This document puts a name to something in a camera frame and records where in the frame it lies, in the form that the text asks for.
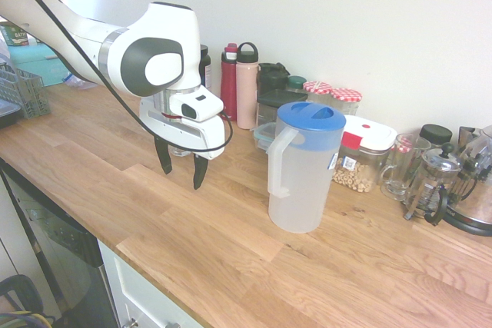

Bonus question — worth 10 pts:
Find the glass container with teal lid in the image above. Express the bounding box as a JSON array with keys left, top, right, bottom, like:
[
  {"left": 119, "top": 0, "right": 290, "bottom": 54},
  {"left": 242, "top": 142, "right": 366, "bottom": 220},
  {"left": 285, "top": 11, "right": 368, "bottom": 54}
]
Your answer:
[{"left": 252, "top": 121, "right": 278, "bottom": 152}]

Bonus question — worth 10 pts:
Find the translucent pitcher with blue lid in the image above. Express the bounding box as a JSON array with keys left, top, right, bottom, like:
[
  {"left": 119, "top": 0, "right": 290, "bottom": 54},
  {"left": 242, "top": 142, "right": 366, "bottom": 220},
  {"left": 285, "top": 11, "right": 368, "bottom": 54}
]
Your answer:
[{"left": 267, "top": 101, "right": 347, "bottom": 234}]

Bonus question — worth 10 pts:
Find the grey plastic cutlery basket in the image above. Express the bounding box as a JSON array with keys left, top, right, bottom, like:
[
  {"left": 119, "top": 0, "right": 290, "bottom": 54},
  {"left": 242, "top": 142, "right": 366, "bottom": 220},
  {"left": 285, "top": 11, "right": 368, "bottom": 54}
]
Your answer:
[{"left": 0, "top": 62, "right": 52, "bottom": 120}]

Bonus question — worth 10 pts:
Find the white grey wrist camera box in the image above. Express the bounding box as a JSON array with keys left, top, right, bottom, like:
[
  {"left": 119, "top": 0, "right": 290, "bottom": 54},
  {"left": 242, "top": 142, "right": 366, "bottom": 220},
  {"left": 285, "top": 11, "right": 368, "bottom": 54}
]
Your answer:
[{"left": 170, "top": 87, "right": 225, "bottom": 122}]

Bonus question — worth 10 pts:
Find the teal cardboard box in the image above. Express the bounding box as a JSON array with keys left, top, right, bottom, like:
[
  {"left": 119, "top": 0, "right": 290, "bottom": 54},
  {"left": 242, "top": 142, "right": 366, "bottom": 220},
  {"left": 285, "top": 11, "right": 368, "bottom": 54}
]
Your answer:
[{"left": 7, "top": 41, "right": 74, "bottom": 88}]

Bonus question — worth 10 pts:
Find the red water bottle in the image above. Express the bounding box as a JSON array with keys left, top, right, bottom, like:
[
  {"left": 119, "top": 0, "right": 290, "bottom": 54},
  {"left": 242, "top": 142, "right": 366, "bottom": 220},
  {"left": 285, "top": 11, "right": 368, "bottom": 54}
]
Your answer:
[{"left": 220, "top": 42, "right": 238, "bottom": 122}]

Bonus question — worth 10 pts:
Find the glass French press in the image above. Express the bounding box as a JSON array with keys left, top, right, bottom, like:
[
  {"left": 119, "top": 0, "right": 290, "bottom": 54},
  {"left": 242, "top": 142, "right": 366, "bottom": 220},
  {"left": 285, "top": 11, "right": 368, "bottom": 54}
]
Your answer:
[{"left": 403, "top": 142, "right": 464, "bottom": 227}]

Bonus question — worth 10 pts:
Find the jar with red checkered lid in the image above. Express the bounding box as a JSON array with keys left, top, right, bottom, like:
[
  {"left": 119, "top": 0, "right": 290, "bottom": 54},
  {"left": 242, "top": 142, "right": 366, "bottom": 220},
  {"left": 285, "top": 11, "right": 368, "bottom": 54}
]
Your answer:
[
  {"left": 329, "top": 88, "right": 363, "bottom": 118},
  {"left": 302, "top": 80, "right": 334, "bottom": 107}
]

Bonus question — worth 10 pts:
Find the dark green shaker bottle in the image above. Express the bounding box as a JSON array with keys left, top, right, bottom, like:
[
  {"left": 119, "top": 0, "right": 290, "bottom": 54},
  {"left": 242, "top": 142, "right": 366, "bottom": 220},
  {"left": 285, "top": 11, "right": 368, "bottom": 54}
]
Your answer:
[{"left": 256, "top": 61, "right": 291, "bottom": 95}]

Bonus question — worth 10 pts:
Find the white cabinet drawer front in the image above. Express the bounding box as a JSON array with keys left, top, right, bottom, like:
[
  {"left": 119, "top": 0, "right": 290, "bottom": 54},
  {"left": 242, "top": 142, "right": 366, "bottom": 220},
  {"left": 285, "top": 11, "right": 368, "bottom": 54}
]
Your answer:
[{"left": 98, "top": 239, "right": 204, "bottom": 328}]

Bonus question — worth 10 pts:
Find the black dishwasher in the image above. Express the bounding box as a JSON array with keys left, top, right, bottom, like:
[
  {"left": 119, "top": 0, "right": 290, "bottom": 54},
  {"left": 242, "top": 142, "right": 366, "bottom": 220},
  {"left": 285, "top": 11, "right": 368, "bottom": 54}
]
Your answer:
[{"left": 0, "top": 158, "right": 118, "bottom": 328}]

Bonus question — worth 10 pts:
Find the green oats bag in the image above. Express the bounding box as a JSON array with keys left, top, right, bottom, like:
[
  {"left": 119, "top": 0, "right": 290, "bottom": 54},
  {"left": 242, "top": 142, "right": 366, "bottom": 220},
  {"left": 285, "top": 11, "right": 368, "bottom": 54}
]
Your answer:
[{"left": 0, "top": 20, "right": 32, "bottom": 48}]

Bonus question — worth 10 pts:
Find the clear plastic bag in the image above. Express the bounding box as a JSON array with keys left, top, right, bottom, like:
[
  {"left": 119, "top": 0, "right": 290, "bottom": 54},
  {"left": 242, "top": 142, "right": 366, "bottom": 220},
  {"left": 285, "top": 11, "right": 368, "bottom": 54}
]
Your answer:
[{"left": 63, "top": 72, "right": 99, "bottom": 91}]

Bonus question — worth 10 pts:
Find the clear container with black lid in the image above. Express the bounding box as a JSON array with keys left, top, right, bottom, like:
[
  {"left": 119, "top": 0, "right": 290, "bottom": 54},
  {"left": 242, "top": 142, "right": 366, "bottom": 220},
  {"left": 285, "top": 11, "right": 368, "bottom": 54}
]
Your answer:
[{"left": 255, "top": 88, "right": 309, "bottom": 133}]

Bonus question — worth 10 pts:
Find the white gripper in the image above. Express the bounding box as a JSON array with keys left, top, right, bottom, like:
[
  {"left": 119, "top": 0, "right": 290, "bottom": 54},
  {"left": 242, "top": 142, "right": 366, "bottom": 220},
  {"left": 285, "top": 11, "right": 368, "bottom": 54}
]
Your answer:
[{"left": 138, "top": 94, "right": 227, "bottom": 191}]

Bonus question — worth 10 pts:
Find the black dish rack tray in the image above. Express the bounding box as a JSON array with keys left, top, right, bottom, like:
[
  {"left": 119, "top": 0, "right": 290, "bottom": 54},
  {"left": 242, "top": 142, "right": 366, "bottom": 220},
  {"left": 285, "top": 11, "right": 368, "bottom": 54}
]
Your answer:
[{"left": 0, "top": 99, "right": 20, "bottom": 130}]

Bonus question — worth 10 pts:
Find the clear glass tumbler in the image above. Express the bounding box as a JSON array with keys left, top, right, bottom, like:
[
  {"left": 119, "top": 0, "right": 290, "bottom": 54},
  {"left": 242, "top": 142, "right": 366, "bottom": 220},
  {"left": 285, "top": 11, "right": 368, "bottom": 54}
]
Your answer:
[{"left": 168, "top": 143, "right": 195, "bottom": 158}]

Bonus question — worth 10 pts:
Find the black and yellow cable bundle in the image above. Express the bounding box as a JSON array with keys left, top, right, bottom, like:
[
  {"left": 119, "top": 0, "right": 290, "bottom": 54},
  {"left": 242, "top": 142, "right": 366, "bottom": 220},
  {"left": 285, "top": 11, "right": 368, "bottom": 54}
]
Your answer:
[{"left": 0, "top": 274, "right": 55, "bottom": 328}]

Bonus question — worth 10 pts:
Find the stainless steel kettle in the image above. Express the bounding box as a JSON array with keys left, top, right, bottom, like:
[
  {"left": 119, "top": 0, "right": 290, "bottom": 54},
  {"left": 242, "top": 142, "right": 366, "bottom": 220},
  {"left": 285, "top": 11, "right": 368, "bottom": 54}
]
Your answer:
[{"left": 441, "top": 124, "right": 492, "bottom": 237}]

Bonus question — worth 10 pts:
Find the glass jar with black lid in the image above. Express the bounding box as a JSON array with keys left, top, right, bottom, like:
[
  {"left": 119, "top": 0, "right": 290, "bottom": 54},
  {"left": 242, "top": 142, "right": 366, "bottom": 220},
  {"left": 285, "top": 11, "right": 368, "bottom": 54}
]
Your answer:
[{"left": 379, "top": 133, "right": 432, "bottom": 201}]

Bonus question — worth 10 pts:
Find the jar with green lid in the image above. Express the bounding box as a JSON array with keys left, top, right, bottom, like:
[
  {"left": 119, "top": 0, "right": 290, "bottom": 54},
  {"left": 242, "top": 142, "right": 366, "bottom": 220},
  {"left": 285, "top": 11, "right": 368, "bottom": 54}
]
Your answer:
[{"left": 286, "top": 75, "right": 308, "bottom": 94}]

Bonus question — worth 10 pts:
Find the cereal container with white lid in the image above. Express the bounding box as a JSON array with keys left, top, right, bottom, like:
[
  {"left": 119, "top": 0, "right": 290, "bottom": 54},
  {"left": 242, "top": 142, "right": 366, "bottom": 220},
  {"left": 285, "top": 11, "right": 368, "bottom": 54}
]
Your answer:
[{"left": 331, "top": 114, "right": 398, "bottom": 194}]

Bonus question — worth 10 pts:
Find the pink water bottle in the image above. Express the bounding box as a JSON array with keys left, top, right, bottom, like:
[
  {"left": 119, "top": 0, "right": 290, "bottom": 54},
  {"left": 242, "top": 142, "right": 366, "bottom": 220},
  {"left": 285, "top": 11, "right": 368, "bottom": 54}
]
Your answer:
[{"left": 235, "top": 41, "right": 259, "bottom": 131}]

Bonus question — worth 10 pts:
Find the silver drawer handle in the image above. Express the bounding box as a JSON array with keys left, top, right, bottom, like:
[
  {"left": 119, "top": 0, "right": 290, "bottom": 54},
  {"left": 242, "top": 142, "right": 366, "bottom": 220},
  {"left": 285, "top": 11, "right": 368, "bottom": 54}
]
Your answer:
[{"left": 126, "top": 316, "right": 181, "bottom": 328}]

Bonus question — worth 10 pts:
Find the black protein powder tub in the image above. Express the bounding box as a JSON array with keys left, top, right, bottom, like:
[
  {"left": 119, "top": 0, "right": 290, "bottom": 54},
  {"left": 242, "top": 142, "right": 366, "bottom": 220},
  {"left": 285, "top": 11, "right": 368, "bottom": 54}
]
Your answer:
[{"left": 199, "top": 44, "right": 213, "bottom": 91}]

